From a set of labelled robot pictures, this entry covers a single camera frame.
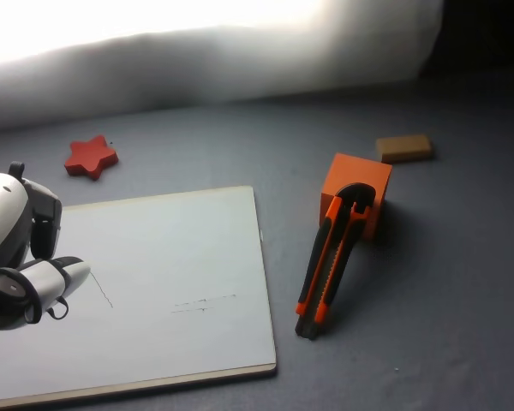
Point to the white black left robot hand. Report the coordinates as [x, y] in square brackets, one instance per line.
[4, 214]

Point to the white cutting board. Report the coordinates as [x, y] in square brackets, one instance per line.
[167, 265]

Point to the orange black utility knife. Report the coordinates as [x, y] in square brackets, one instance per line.
[314, 274]

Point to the red star block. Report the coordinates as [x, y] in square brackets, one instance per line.
[91, 157]

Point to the grey table cloth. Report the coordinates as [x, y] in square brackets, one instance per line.
[432, 321]

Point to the tan wooden flat block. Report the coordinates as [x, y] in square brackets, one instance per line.
[404, 147]

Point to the orange cube block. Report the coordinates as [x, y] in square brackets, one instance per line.
[360, 171]

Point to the white backdrop sheet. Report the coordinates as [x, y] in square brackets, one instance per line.
[197, 64]

